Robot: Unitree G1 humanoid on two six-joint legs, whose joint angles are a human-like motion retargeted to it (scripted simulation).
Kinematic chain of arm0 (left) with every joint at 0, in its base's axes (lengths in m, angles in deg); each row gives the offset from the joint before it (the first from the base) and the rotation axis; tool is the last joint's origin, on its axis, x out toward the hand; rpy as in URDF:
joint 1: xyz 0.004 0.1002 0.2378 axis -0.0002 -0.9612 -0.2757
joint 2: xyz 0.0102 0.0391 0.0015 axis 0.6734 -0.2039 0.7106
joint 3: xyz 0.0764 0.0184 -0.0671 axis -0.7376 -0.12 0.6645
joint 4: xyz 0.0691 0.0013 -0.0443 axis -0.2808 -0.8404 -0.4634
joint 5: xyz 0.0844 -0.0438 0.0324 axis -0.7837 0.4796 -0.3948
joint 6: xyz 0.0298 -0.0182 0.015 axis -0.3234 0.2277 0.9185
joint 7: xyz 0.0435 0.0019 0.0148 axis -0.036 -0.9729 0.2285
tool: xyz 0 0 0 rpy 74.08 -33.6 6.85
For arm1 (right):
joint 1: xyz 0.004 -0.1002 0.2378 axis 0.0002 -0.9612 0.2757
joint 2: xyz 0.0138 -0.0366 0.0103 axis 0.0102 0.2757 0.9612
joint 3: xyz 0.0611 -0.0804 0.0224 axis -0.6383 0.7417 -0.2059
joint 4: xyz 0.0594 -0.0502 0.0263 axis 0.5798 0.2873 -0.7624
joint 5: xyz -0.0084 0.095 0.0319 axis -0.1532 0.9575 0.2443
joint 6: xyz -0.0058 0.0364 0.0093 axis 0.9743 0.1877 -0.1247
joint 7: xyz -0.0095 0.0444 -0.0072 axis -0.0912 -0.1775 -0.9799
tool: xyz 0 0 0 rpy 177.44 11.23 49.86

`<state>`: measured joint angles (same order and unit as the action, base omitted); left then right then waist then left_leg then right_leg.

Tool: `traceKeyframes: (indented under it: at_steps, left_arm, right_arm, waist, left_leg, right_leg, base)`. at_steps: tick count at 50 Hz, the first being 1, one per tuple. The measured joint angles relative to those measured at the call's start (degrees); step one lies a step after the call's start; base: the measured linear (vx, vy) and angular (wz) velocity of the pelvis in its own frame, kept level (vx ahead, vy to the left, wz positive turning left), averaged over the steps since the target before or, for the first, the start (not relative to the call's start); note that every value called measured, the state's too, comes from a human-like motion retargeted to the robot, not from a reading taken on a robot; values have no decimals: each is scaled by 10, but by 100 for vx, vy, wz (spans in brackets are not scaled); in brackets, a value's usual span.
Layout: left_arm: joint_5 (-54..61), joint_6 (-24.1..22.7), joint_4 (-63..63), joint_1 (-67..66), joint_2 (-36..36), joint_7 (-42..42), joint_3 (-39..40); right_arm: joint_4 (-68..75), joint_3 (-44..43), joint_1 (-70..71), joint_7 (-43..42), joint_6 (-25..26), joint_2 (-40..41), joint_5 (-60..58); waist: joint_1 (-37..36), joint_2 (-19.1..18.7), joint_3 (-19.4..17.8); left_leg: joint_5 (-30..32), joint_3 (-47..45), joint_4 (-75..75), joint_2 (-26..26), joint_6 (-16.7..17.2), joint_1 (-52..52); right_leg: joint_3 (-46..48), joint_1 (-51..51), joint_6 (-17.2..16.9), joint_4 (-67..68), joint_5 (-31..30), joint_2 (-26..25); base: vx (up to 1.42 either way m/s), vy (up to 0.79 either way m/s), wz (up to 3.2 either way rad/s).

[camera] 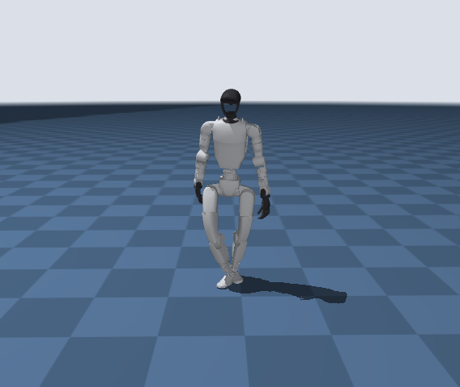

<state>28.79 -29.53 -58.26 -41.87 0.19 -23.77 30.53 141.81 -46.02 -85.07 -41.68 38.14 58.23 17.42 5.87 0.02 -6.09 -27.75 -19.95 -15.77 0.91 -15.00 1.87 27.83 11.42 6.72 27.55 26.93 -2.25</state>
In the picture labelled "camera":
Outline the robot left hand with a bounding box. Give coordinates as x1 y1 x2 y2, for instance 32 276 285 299
257 189 270 219

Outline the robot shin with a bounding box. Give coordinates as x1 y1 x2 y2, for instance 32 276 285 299
231 240 248 270
209 243 233 277

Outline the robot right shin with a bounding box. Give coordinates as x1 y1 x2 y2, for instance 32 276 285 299
209 243 233 277

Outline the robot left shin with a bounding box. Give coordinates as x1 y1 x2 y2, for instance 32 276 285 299
231 240 248 270

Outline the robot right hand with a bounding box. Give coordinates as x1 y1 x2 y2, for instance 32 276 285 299
194 182 203 204

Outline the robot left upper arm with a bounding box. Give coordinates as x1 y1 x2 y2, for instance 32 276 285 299
246 123 264 167

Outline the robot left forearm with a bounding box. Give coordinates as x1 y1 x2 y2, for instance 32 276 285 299
256 156 270 195

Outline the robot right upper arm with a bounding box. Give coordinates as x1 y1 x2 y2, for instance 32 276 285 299
197 121 215 163

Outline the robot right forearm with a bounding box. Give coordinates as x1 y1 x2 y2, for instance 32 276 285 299
194 153 207 186

